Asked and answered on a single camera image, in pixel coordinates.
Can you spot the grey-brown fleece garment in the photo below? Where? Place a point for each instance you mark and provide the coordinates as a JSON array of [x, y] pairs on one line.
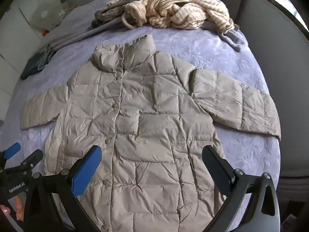
[[108, 14]]

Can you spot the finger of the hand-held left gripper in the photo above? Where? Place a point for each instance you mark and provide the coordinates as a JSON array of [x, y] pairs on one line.
[[33, 156], [12, 149]]

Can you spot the beige puffer jacket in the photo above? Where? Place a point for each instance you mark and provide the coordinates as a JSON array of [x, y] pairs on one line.
[[149, 125]]

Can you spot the plain grey blanket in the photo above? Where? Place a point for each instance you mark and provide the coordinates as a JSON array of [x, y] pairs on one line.
[[79, 26]]

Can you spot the dark green folded cloth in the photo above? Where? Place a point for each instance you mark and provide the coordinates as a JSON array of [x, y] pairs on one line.
[[36, 61]]

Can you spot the white standing fan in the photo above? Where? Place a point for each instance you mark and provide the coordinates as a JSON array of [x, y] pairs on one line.
[[44, 14]]

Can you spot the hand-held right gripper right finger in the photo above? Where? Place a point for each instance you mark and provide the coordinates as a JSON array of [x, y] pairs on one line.
[[216, 171]]

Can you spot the person's left hand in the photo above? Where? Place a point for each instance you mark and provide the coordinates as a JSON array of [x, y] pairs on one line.
[[18, 204]]

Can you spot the white wardrobe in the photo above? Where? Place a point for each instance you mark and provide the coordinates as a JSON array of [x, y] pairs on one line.
[[9, 53]]

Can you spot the cream striped robe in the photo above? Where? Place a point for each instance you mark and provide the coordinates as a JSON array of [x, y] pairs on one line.
[[178, 7]]

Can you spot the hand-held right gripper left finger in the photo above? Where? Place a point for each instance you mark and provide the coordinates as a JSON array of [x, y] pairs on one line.
[[87, 171]]

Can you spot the purple embossed bed blanket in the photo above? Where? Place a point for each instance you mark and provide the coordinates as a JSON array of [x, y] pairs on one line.
[[207, 50]]

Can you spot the window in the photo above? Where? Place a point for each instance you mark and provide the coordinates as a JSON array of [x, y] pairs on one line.
[[289, 2]]

